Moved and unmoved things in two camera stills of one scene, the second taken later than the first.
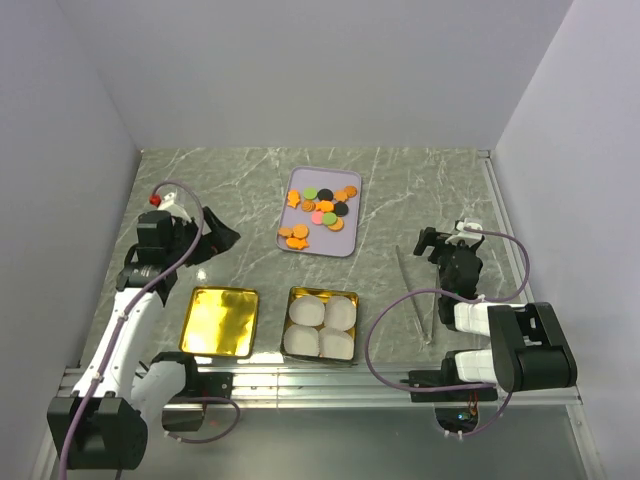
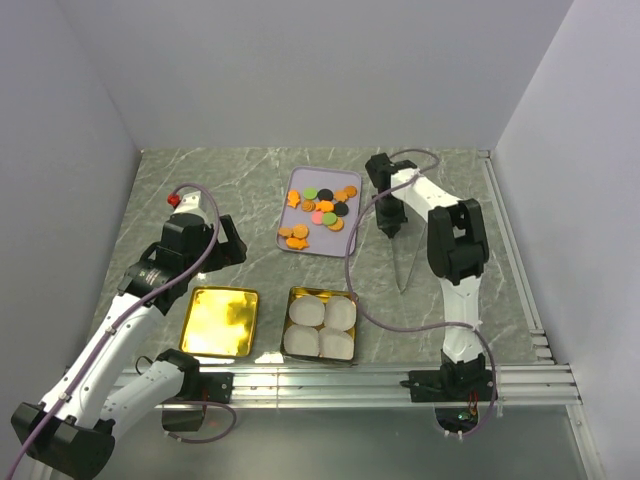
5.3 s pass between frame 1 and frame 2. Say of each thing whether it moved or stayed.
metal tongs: moved
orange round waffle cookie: stayed
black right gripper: moved
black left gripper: moved
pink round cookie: stayed
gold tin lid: stayed
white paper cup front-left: stayed
